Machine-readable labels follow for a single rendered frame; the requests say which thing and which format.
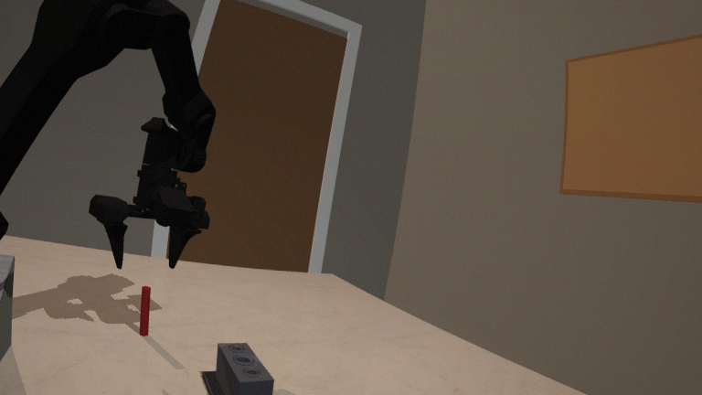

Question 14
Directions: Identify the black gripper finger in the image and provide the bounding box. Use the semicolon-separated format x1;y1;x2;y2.
168;226;201;269
97;219;128;269

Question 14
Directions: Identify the red peg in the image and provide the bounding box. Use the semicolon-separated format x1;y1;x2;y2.
139;286;151;336

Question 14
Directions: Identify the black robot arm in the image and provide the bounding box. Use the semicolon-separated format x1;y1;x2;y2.
0;0;216;230

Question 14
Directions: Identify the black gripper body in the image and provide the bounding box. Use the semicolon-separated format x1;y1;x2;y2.
89;164;210;230

